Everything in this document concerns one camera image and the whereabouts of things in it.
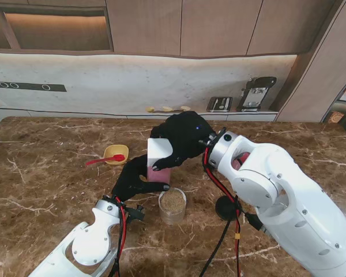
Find red black arm cable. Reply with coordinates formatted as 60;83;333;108
108;197;146;277
198;147;263;277

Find round wooden ornament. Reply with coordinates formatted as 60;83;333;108
328;111;345;125

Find black wall control panel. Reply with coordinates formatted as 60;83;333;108
0;80;67;93

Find red plastic measuring spoon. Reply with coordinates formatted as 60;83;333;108
85;154;126;166

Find lit open shelf niche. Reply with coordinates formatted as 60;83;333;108
0;0;115;54

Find tall wooden cabinet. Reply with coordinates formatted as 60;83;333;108
276;0;346;123

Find wooden cutting board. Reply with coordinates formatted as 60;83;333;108
160;106;193;113

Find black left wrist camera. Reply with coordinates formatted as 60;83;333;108
128;204;146;222

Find black espresso machine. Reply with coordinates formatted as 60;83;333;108
240;76;277;113

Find red black left arm cable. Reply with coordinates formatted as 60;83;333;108
108;197;146;277

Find black silver toaster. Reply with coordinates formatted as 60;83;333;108
206;96;233;113

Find wooden wall cabinets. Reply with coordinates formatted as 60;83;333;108
105;0;344;59

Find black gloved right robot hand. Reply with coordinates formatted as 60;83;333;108
149;111;217;171

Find white square container lid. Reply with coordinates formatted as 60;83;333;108
146;137;174;169

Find pink container with white lid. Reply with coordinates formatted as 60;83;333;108
146;166;171;186

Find clear jar of grain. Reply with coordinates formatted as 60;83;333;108
158;187;187;226

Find red black right arm cable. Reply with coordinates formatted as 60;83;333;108
198;147;263;277

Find pink plastic measuring cup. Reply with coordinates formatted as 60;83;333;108
232;151;251;171

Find black round jar lid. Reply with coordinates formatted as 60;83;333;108
215;195;243;222

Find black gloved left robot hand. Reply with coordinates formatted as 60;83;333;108
111;155;171;203

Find yellow plastic bowl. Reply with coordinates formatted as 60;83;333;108
103;144;130;166

